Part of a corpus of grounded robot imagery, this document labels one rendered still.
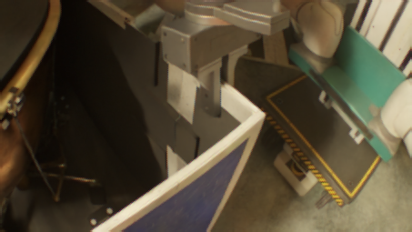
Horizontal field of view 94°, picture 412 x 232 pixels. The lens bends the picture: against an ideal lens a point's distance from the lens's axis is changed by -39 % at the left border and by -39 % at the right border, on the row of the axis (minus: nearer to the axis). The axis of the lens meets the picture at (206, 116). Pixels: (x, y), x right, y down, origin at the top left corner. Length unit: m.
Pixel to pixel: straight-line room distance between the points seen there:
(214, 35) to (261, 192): 1.15
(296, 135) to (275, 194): 0.35
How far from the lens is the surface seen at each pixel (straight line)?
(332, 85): 1.10
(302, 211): 1.44
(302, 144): 1.21
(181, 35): 0.30
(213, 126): 0.45
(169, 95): 0.51
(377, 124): 1.07
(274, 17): 0.27
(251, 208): 1.36
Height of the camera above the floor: 1.23
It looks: 51 degrees down
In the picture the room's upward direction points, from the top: 10 degrees clockwise
